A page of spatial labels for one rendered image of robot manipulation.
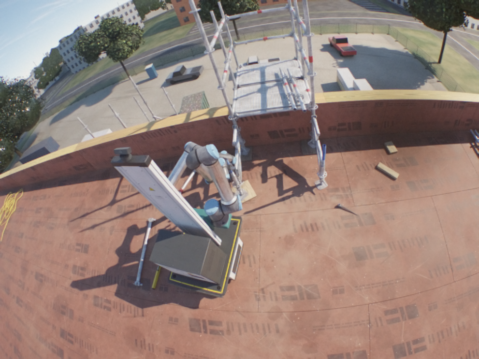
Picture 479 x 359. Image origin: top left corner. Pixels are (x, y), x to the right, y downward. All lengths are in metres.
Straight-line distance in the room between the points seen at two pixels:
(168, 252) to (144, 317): 1.33
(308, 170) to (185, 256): 2.05
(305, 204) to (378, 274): 1.27
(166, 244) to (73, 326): 2.71
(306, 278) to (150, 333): 2.04
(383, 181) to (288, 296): 1.96
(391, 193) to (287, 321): 2.07
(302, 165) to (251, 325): 2.22
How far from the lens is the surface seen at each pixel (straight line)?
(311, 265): 2.65
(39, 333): 5.32
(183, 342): 2.91
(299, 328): 2.58
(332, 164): 3.30
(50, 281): 5.13
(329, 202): 2.96
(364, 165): 3.38
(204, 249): 1.98
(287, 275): 2.63
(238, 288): 2.69
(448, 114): 4.41
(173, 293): 2.99
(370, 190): 3.17
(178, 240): 2.12
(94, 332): 3.86
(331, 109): 3.27
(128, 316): 3.38
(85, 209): 4.92
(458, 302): 3.30
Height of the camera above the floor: 2.58
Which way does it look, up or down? 52 degrees down
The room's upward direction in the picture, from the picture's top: 23 degrees counter-clockwise
